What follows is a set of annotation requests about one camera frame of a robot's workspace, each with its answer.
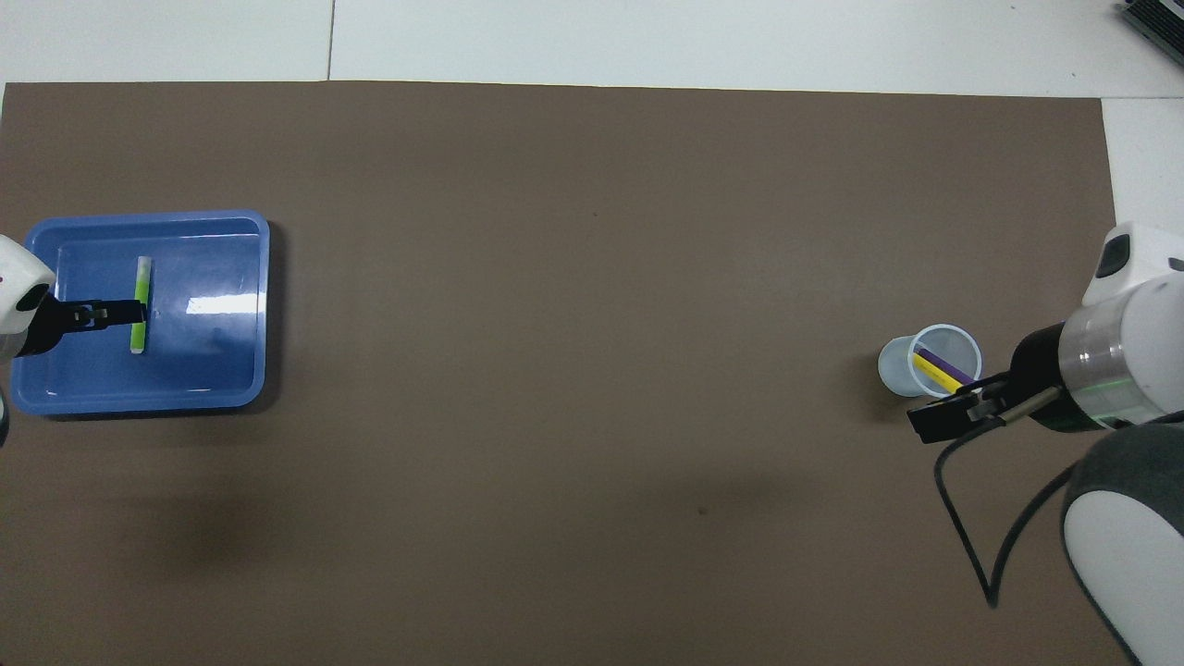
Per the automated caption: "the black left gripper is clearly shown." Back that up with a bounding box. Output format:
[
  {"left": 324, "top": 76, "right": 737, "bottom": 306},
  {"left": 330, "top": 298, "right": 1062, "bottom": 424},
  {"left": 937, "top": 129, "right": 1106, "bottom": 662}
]
[{"left": 18, "top": 298, "right": 151, "bottom": 359}]

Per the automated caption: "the yellow pen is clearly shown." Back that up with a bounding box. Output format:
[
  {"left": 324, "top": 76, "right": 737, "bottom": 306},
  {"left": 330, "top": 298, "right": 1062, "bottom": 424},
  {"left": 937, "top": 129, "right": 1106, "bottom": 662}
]
[{"left": 913, "top": 351, "right": 968, "bottom": 390}]

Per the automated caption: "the translucent plastic cup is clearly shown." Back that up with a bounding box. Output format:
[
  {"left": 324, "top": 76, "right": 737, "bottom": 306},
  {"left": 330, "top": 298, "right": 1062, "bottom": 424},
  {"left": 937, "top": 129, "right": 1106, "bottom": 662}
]
[{"left": 877, "top": 324, "right": 983, "bottom": 401}]

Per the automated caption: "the brown table mat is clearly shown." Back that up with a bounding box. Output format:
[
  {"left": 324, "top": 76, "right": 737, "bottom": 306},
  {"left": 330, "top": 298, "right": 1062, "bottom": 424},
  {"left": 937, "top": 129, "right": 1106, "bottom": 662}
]
[{"left": 0, "top": 80, "right": 1165, "bottom": 666}]

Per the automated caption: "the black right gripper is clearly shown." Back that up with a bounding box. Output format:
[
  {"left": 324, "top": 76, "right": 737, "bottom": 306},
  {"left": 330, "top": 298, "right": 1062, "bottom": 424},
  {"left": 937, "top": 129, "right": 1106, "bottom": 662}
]
[{"left": 906, "top": 321, "right": 1111, "bottom": 446}]

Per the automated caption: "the grey ribbed device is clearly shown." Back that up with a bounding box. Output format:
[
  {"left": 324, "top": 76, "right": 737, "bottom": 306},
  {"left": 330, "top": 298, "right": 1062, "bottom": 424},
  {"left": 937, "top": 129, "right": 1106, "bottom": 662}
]
[{"left": 1121, "top": 0, "right": 1184, "bottom": 43}]

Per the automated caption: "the green pen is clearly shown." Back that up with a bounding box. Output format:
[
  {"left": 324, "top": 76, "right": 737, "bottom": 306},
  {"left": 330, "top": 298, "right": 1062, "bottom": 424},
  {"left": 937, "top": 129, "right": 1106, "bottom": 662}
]
[{"left": 129, "top": 256, "right": 154, "bottom": 355}]

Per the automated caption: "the blue plastic tray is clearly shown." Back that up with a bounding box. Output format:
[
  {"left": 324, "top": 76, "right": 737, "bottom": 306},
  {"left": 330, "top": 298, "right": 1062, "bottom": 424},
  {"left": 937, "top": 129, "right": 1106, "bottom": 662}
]
[{"left": 11, "top": 210, "right": 270, "bottom": 418}]

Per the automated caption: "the purple pen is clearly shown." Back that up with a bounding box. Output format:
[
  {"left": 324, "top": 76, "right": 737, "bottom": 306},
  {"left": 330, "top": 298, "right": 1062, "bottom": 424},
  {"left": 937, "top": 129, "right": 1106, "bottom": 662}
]
[{"left": 916, "top": 346, "right": 978, "bottom": 383}]

